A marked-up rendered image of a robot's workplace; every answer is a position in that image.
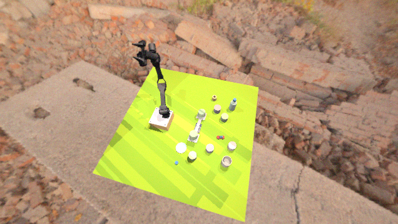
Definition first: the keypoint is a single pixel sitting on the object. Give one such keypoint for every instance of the white bottle with blue cap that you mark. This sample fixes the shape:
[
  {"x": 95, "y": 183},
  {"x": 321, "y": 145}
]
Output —
[{"x": 233, "y": 104}]

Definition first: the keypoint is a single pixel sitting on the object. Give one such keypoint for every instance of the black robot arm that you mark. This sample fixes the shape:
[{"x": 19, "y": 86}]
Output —
[{"x": 155, "y": 60}]

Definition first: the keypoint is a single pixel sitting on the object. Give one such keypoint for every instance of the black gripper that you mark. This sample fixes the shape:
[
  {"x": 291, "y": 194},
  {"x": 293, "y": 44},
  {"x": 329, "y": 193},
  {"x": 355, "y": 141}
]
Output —
[{"x": 144, "y": 53}]

